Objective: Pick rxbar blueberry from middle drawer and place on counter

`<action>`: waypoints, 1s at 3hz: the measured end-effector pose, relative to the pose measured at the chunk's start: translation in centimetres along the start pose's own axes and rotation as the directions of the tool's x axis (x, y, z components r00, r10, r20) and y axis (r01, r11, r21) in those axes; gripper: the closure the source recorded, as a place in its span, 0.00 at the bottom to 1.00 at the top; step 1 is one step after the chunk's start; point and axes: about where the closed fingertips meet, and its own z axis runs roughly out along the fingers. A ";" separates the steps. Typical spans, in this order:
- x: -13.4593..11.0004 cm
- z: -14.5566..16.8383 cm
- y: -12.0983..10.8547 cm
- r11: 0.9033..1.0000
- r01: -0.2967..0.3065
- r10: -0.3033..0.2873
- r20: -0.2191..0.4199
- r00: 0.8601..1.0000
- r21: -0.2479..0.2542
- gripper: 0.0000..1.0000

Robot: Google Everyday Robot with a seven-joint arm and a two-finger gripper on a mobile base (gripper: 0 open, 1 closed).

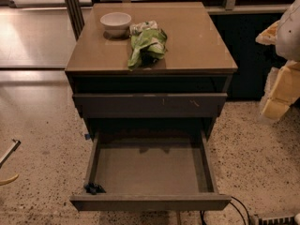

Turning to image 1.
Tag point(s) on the blue tape piece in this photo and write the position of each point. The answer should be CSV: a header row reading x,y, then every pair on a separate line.
x,y
87,136

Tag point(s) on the metal chair leg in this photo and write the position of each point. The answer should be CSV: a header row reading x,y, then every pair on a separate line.
x,y
4,158

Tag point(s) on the green crumpled chip bag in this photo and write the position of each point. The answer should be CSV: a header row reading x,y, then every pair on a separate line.
x,y
148,44

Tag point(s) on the dark blue rxbar wrapper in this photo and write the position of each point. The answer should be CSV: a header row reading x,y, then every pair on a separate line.
x,y
93,188

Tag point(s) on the open grey bottom drawer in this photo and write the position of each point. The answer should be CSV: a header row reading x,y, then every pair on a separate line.
x,y
144,174

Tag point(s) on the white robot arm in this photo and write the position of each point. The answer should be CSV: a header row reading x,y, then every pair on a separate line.
x,y
284,34

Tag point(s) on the grey middle drawer front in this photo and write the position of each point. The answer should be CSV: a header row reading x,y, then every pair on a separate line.
x,y
150,105

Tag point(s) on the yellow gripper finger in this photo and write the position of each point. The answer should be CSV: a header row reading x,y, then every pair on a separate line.
x,y
281,90

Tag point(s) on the white ceramic bowl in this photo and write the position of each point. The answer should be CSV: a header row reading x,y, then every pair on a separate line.
x,y
116,24

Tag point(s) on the brown drawer cabinet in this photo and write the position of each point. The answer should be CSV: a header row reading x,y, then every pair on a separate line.
x,y
196,61

